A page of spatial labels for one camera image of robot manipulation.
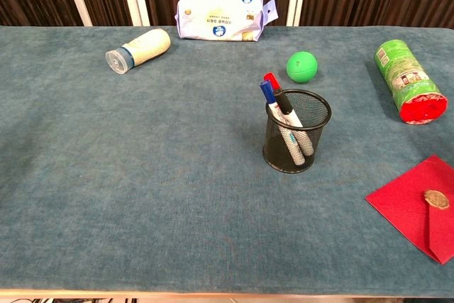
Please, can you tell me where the red cap marker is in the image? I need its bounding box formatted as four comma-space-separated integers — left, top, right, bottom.
262, 72, 283, 92

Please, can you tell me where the black cap marker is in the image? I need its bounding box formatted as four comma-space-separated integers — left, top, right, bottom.
272, 89, 315, 157

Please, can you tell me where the teal fabric tablecloth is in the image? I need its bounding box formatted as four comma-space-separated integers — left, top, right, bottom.
0, 25, 454, 299

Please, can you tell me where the green rubber ball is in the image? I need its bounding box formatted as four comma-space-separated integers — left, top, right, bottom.
286, 50, 319, 83

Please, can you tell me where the blue cap marker pen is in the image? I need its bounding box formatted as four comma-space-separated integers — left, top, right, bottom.
259, 80, 306, 166

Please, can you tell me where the cream mayonnaise squeeze bottle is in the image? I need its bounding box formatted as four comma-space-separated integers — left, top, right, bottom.
104, 28, 172, 75

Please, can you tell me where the white purple tissue pack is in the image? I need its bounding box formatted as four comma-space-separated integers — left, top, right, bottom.
175, 0, 279, 43

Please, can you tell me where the red envelope with seal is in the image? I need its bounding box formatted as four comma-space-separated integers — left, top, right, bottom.
365, 154, 454, 265

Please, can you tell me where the black pen cup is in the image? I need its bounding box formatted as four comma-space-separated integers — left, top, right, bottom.
262, 89, 333, 175

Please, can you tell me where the green chips can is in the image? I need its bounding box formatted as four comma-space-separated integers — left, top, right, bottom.
374, 39, 449, 126

